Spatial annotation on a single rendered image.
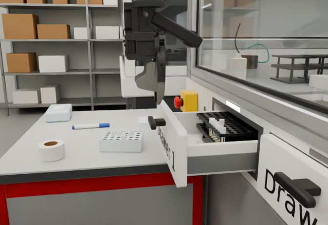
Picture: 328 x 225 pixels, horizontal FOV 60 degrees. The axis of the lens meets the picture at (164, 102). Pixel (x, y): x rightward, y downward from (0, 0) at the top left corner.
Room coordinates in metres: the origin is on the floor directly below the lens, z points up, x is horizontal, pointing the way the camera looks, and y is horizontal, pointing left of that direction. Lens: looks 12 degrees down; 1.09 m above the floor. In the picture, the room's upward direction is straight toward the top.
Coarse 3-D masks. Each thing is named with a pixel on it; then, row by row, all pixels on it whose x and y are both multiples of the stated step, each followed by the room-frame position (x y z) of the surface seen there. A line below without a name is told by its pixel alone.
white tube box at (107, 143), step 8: (104, 136) 0.83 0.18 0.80; (112, 136) 0.84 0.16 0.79; (120, 136) 0.83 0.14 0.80; (128, 136) 0.83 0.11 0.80; (136, 136) 0.83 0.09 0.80; (104, 144) 0.80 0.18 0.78; (112, 144) 0.80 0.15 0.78; (120, 144) 0.80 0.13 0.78; (128, 144) 0.80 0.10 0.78; (136, 144) 0.79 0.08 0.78
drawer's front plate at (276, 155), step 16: (272, 144) 0.43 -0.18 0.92; (288, 144) 0.42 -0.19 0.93; (272, 160) 0.43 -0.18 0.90; (288, 160) 0.39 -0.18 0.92; (304, 160) 0.36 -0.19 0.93; (288, 176) 0.38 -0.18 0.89; (304, 176) 0.35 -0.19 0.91; (320, 176) 0.32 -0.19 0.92; (288, 208) 0.38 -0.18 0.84; (304, 208) 0.34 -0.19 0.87; (320, 208) 0.32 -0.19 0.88; (288, 224) 0.37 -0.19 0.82; (304, 224) 0.34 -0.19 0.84; (320, 224) 0.31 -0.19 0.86
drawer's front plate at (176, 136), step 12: (168, 108) 0.65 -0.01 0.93; (168, 120) 0.57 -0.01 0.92; (168, 132) 0.57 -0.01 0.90; (180, 132) 0.48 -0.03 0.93; (168, 144) 0.57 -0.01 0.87; (180, 144) 0.48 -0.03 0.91; (168, 156) 0.57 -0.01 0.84; (180, 156) 0.48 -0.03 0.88; (180, 168) 0.48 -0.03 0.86; (180, 180) 0.48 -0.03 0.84
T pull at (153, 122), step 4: (148, 116) 0.64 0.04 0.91; (152, 116) 0.65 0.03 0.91; (148, 120) 0.63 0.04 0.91; (152, 120) 0.61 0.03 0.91; (156, 120) 0.61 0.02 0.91; (160, 120) 0.61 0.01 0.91; (164, 120) 0.61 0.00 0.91; (152, 124) 0.58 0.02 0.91; (156, 124) 0.60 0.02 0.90; (160, 124) 0.60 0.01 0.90; (164, 124) 0.60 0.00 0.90; (152, 128) 0.58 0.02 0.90
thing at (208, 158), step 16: (176, 112) 0.75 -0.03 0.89; (192, 112) 0.75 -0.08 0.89; (192, 128) 0.75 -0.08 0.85; (192, 144) 0.51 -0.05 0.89; (208, 144) 0.51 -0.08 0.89; (224, 144) 0.51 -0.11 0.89; (240, 144) 0.51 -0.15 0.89; (256, 144) 0.52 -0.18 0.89; (192, 160) 0.50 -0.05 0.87; (208, 160) 0.50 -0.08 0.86; (224, 160) 0.51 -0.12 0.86; (240, 160) 0.51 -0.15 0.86
